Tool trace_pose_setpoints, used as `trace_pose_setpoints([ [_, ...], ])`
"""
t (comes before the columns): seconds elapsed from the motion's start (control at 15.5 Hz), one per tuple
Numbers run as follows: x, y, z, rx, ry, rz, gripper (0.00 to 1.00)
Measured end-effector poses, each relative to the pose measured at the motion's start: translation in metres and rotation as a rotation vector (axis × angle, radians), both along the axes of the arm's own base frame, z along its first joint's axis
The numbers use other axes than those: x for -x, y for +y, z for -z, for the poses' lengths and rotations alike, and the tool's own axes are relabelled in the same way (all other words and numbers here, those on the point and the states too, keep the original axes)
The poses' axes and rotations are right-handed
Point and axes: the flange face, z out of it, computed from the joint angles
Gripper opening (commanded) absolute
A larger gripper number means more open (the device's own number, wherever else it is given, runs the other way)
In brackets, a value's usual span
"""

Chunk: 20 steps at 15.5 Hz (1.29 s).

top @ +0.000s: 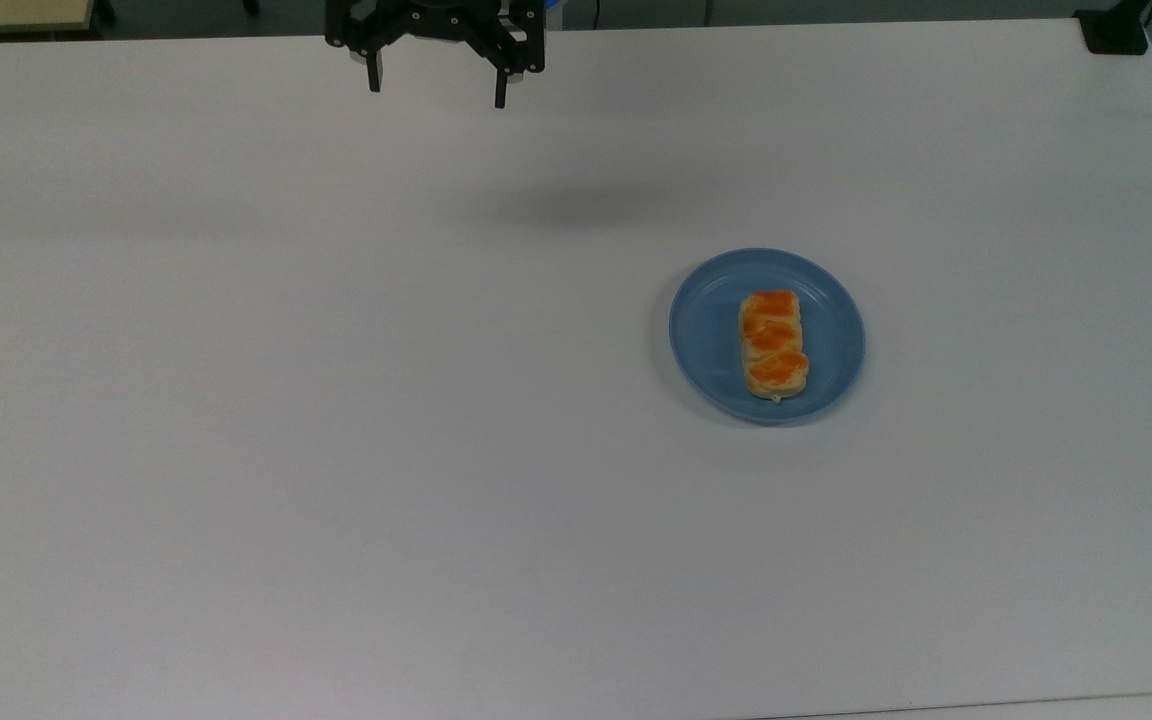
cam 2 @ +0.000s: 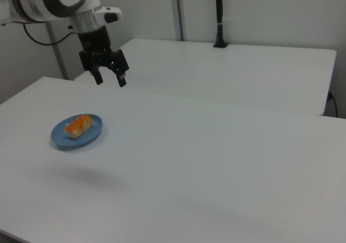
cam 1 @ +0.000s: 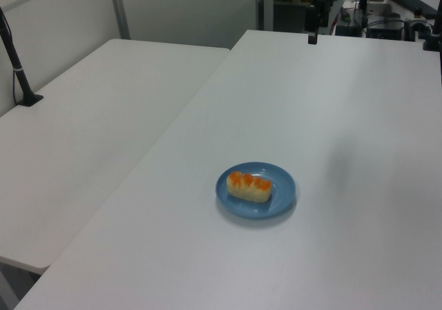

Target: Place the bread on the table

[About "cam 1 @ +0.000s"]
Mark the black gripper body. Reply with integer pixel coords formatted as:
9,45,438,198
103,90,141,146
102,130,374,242
305,3,329,32

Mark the bread with orange topping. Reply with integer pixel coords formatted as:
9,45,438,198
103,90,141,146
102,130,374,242
226,171,273,202

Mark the black equipment box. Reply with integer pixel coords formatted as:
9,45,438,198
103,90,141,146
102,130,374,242
365,19,405,41

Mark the black flat keyboard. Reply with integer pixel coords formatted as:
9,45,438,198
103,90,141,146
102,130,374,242
387,0,439,18

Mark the black clamp stand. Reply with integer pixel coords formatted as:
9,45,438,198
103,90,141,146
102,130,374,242
422,5,442,52

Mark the blue round plate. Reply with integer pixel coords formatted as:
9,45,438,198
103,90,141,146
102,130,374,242
215,161,297,220

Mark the white side table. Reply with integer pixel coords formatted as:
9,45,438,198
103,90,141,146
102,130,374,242
0,38,231,270

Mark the grey metal partition post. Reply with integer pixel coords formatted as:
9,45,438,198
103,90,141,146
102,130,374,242
107,0,131,40

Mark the black camera pole with base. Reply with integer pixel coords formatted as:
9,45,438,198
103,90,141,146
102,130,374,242
0,6,45,108

